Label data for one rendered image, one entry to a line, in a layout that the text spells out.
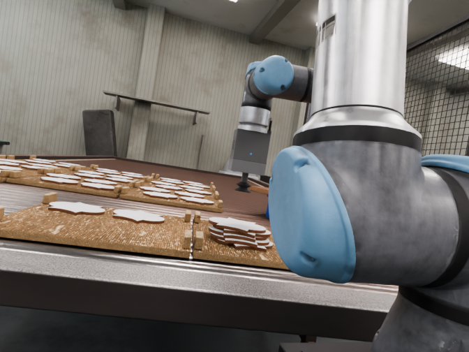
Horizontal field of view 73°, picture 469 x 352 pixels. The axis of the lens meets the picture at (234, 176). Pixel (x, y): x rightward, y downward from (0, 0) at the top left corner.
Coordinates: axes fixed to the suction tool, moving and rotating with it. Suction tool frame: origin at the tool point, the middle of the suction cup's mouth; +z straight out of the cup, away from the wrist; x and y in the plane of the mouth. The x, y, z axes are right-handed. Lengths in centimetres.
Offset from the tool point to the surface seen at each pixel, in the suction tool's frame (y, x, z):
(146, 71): 117, -545, -151
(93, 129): 186, -510, -27
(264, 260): -4.5, 14.2, 12.7
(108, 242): 27.6, 14.3, 12.8
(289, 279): -9.0, 18.7, 14.6
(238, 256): 1.3, 14.1, 12.6
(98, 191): 47, -51, 13
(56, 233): 37.9, 13.0, 12.6
